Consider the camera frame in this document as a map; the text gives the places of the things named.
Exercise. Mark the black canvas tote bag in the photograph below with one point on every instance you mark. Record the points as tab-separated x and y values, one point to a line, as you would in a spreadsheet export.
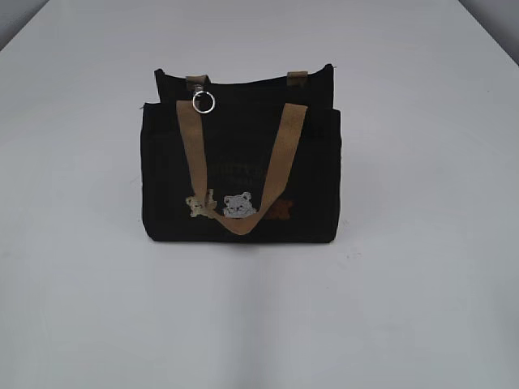
256	162

